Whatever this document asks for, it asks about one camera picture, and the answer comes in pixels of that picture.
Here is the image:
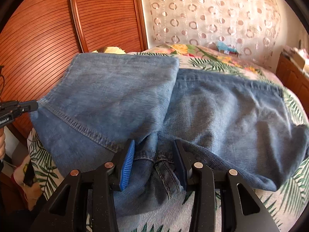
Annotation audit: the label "floral pink blanket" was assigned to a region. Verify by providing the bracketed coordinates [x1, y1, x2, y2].
[140, 44, 276, 80]

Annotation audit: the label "palm leaf print quilt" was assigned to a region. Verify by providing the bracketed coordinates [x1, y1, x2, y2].
[26, 50, 309, 232]

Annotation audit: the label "wooden louvered wardrobe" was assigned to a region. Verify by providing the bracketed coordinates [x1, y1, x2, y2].
[0, 0, 148, 141]

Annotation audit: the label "open cardboard box on cabinet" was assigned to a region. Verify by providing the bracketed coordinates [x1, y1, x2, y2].
[282, 46, 308, 73]

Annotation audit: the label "wooden side cabinet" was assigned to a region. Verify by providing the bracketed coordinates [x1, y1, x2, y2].
[275, 53, 309, 115]

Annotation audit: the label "blue denim jeans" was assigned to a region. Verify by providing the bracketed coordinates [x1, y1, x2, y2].
[30, 52, 309, 219]

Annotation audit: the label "yellow plush toy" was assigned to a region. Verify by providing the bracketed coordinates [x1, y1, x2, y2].
[92, 47, 126, 55]

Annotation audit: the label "circle patterned sheer curtain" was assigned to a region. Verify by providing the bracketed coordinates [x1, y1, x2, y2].
[143, 0, 281, 65]

